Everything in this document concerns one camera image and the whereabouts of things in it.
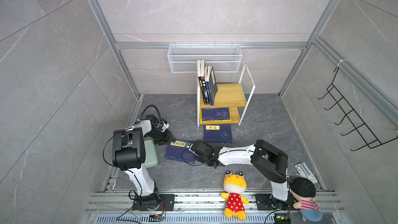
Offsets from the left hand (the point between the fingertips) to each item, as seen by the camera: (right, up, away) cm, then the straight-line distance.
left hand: (171, 139), depth 94 cm
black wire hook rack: (+84, +7, -36) cm, 92 cm away
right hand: (+18, -5, -2) cm, 19 cm away
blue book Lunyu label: (+26, +32, -6) cm, 42 cm away
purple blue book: (+28, +15, +4) cm, 32 cm away
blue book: (+29, +3, +5) cm, 30 cm away
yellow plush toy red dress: (+35, -17, -21) cm, 44 cm away
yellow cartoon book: (+37, +10, +5) cm, 39 cm away
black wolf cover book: (+20, +31, -18) cm, 41 cm away
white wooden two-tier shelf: (+36, +27, 0) cm, 45 cm away
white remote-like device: (+74, -15, -12) cm, 77 cm away
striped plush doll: (+67, -19, -24) cm, 73 cm away
